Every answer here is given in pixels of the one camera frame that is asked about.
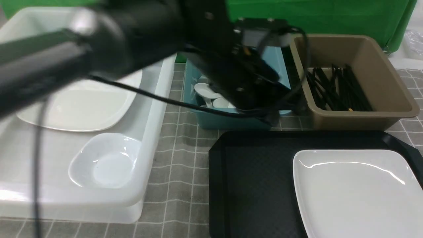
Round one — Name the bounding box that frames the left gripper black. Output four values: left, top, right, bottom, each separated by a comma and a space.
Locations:
185, 46, 298, 126

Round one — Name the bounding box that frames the large white square plate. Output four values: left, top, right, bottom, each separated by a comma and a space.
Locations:
292, 149, 423, 238

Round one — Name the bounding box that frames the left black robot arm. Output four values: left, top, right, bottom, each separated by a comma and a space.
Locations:
1, 0, 304, 125

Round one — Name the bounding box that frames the white square plate in bin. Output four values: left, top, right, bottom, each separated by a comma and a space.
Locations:
16, 69, 143, 132

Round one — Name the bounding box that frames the teal plastic bin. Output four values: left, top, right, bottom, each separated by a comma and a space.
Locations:
183, 46, 290, 131

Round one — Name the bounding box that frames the pile of white spoons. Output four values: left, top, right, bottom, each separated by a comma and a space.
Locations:
194, 75, 235, 109

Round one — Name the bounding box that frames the bundle of black chopsticks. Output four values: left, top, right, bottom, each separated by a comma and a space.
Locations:
307, 64, 374, 112

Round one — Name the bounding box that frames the brown plastic bin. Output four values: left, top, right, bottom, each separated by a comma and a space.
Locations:
290, 34, 420, 131

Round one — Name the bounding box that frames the black serving tray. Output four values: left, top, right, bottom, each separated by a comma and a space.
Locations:
209, 131, 422, 238

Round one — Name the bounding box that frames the grey checked tablecloth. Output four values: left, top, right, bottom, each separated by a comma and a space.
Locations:
0, 69, 422, 238

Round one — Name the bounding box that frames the green backdrop cloth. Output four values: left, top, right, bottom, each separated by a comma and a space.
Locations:
1, 0, 416, 61

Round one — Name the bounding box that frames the large translucent white bin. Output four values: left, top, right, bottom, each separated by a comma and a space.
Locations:
0, 7, 176, 223

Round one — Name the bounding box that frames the white bowl in bin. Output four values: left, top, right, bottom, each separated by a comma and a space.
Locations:
68, 133, 141, 189

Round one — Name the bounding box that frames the clear plastic bag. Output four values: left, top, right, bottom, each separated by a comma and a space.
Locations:
404, 29, 423, 60

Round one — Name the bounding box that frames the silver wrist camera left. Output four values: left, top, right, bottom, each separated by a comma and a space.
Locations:
234, 18, 291, 47

